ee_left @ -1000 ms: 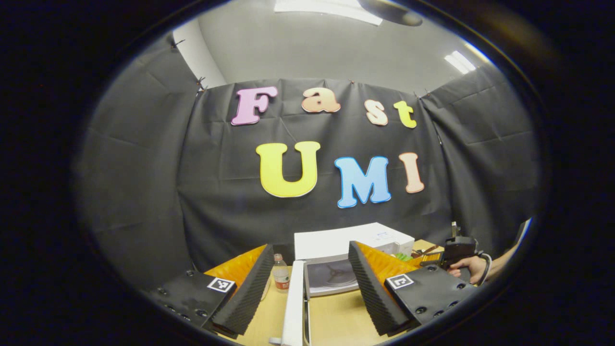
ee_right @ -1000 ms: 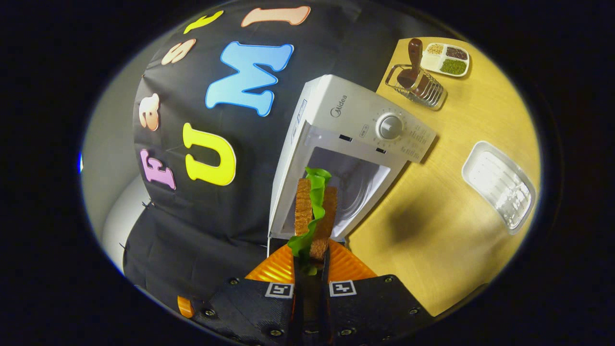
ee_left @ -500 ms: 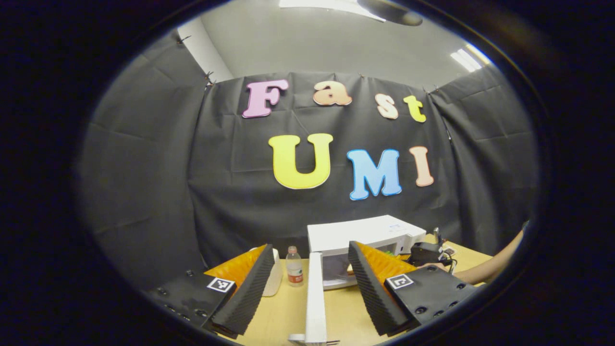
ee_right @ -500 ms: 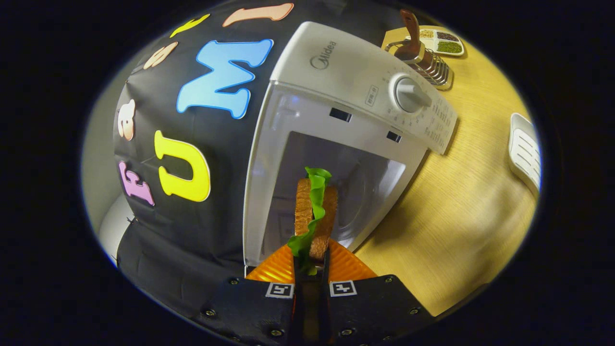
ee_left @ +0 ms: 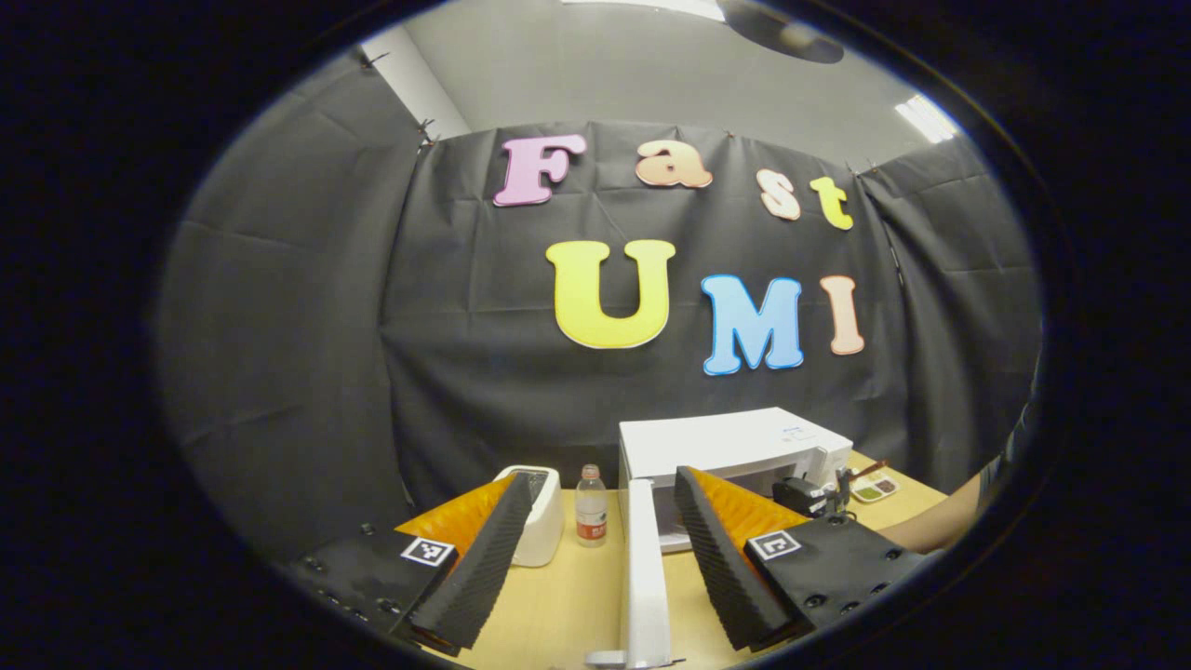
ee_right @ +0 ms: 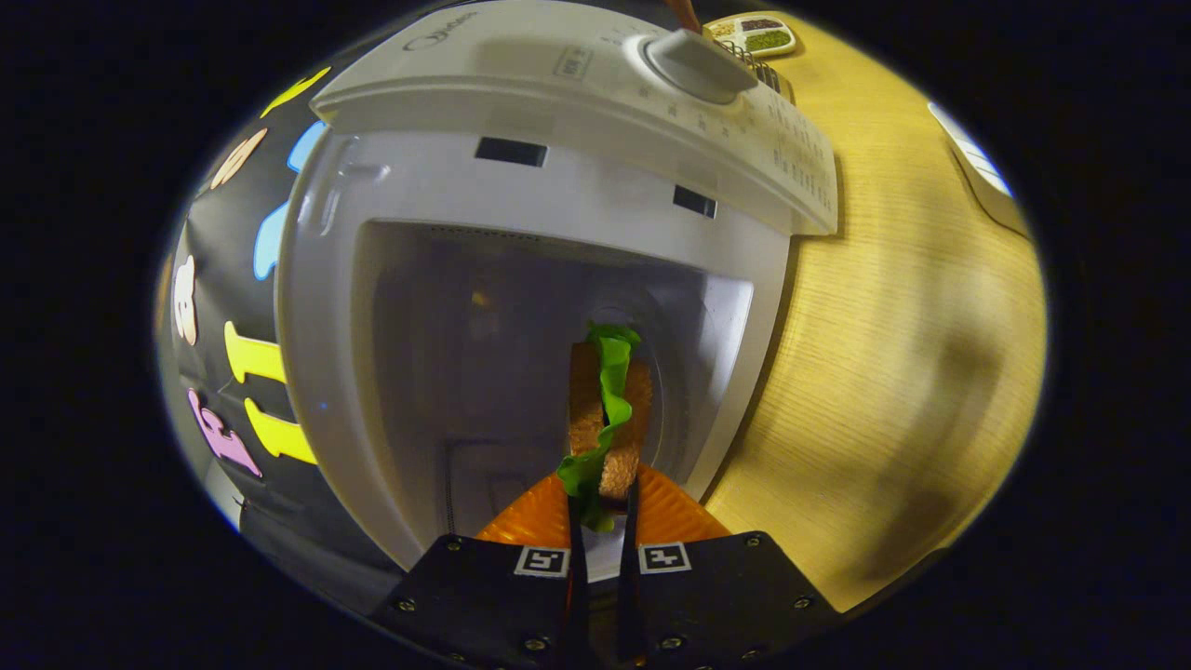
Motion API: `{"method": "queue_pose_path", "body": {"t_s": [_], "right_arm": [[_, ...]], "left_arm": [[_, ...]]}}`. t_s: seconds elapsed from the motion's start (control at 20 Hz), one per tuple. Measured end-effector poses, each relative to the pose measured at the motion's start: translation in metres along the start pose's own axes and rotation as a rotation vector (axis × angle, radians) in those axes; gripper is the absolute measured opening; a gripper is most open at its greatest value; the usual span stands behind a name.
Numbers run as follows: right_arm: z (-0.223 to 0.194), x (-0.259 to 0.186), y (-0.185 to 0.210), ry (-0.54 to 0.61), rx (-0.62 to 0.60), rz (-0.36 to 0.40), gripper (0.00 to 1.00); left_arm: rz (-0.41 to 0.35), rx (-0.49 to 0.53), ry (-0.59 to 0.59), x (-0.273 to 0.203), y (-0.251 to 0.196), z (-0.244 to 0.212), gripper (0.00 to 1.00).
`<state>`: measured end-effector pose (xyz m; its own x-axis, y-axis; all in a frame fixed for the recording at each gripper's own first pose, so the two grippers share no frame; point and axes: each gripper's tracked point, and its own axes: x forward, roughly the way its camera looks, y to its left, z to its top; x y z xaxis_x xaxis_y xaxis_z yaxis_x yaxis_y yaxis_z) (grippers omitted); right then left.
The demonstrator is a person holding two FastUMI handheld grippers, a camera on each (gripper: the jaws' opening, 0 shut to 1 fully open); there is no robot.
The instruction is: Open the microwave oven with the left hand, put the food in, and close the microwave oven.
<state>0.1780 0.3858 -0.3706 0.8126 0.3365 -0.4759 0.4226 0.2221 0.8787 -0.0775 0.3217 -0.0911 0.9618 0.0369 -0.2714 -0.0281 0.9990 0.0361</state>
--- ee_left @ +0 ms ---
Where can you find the white microwave oven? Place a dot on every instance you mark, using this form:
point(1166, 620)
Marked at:
point(726, 442)

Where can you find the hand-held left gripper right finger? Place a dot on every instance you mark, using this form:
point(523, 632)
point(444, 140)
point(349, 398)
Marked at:
point(721, 577)

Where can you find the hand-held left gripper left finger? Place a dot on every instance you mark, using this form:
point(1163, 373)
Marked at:
point(475, 568)

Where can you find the brown wooden spoon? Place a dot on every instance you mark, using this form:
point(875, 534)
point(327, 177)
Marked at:
point(870, 470)

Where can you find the white toaster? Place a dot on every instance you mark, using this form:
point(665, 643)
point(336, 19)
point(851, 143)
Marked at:
point(549, 530)

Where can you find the dark round ceiling fixture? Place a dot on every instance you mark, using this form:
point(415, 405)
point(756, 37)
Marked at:
point(782, 33)

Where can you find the black backdrop cloth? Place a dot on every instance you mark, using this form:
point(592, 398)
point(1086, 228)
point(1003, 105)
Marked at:
point(465, 372)

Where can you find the clear plastic water bottle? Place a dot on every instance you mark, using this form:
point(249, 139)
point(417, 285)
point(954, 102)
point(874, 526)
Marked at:
point(591, 512)

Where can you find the small ceiling light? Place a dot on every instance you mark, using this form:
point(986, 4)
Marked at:
point(926, 118)

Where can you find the white divided plate with beans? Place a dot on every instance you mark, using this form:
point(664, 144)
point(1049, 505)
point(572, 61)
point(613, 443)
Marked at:
point(876, 488)

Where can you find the person's dark shirt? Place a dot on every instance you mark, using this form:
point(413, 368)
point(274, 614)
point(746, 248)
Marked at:
point(1014, 447)

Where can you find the long ceiling light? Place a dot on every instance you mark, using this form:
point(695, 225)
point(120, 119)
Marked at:
point(651, 6)

